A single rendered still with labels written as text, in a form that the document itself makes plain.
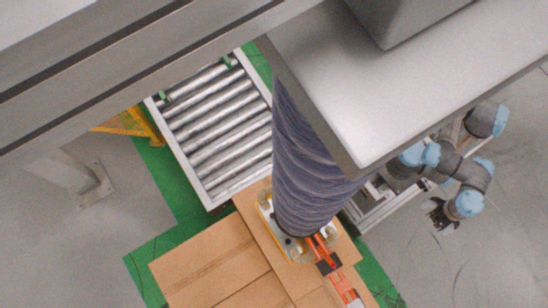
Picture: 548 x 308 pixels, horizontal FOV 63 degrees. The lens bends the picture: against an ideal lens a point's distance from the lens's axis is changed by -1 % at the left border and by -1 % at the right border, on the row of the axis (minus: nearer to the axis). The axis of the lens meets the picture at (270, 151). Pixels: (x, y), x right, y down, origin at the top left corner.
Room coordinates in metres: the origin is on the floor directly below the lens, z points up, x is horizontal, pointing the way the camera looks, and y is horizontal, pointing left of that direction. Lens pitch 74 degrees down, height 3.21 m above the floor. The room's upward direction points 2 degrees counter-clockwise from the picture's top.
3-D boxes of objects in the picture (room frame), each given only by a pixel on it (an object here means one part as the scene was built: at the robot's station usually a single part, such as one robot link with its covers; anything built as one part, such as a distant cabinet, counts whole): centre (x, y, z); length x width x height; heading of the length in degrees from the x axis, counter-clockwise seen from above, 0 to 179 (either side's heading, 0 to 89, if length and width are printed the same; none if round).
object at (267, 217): (0.25, -0.03, 1.08); 0.34 x 0.10 x 0.05; 29
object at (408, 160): (0.53, -0.64, 1.20); 0.13 x 0.12 x 0.14; 59
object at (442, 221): (0.21, -0.59, 1.66); 0.09 x 0.08 x 0.12; 123
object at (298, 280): (0.27, -0.11, 0.74); 0.60 x 0.40 x 0.40; 29
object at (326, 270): (0.07, -0.23, 1.18); 0.10 x 0.08 x 0.06; 119
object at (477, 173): (0.31, -0.63, 1.82); 0.11 x 0.11 x 0.08; 59
